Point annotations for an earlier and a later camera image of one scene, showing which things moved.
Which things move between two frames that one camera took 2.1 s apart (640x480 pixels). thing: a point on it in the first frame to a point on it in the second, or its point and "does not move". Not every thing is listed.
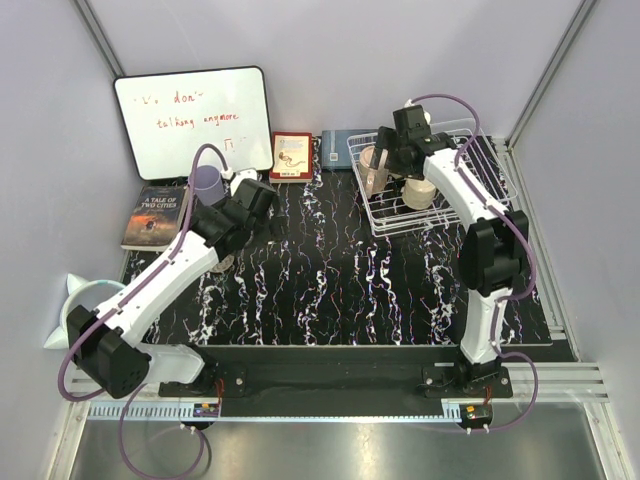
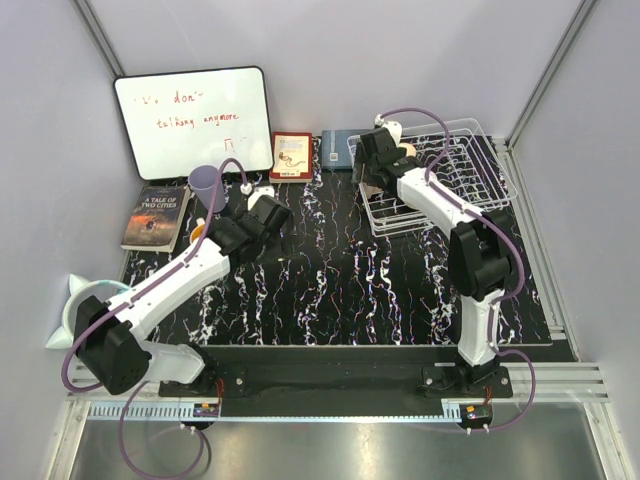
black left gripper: x=278 y=228 to x=290 y=244
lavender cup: x=209 y=186 does not move
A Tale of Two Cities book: x=160 y=213 does not move
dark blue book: x=335 y=152 does not move
